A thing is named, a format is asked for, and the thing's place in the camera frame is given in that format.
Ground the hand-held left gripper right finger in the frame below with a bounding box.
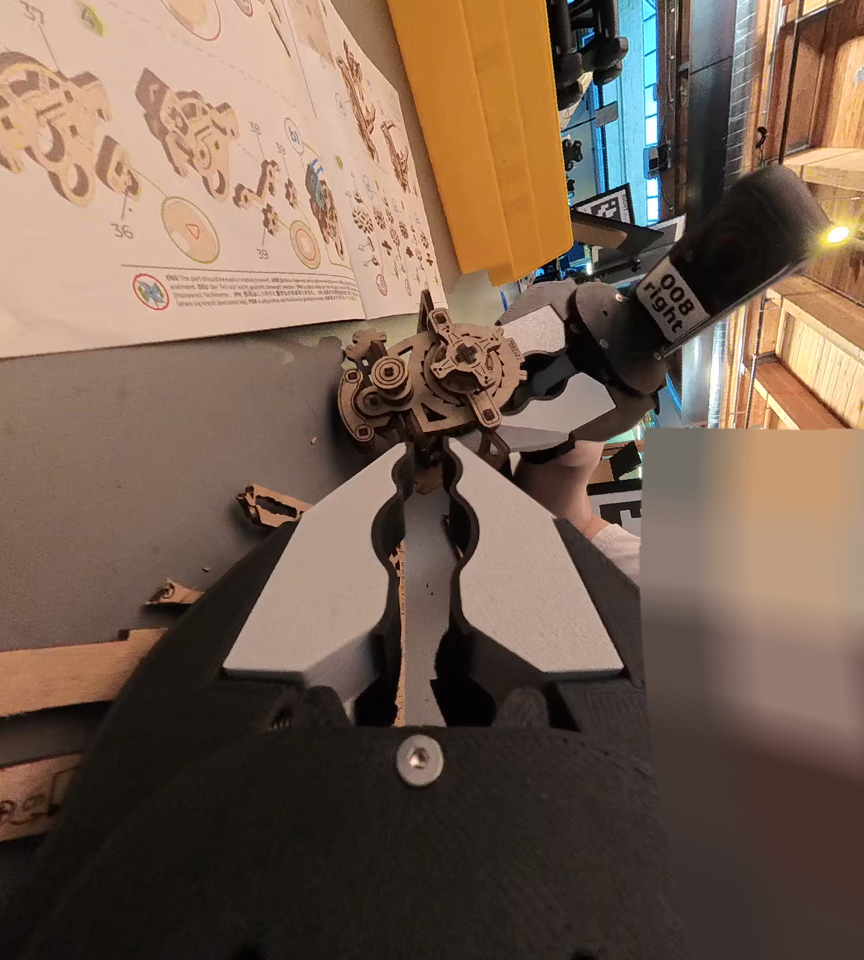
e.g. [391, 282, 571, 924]
[441, 437, 627, 682]

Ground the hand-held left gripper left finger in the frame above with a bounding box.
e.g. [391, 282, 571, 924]
[220, 442, 413, 685]

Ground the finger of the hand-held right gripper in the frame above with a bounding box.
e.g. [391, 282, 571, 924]
[495, 303, 583, 363]
[501, 369, 618, 456]

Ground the wooden gear mechanism model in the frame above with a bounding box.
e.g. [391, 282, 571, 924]
[336, 288, 530, 498]

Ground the person's right forearm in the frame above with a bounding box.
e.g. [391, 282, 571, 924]
[580, 519, 643, 582]

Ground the model instruction booklet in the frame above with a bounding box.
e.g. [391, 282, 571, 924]
[0, 0, 449, 366]

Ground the person's right hand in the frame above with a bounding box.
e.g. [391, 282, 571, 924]
[514, 439, 614, 540]

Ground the yellow plastic bin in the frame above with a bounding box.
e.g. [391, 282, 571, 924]
[385, 0, 575, 288]

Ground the rack of dark equipment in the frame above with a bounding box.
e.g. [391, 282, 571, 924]
[546, 0, 631, 110]

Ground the round metal duct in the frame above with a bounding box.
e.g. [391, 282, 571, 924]
[708, 315, 739, 430]

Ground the wooden sheet frame offcut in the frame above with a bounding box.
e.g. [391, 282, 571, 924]
[0, 482, 314, 858]

